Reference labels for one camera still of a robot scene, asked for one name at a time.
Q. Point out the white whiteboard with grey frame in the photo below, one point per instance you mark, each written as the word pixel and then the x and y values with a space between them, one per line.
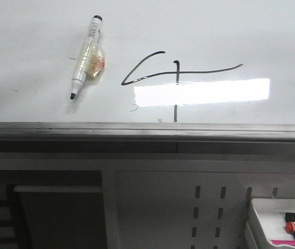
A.
pixel 175 69

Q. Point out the white plastic storage tray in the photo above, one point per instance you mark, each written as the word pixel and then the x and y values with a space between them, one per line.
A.
pixel 266 222

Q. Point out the dark grey cabinet panel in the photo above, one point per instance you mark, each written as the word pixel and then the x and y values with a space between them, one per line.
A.
pixel 58 216

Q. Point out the pink card in tray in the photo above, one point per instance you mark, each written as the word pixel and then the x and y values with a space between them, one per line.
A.
pixel 283 242

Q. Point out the white pegboard panel with slots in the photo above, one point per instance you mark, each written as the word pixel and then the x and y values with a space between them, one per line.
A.
pixel 191 209

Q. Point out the white black-tipped whiteboard marker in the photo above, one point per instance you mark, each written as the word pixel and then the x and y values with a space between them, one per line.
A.
pixel 90 62

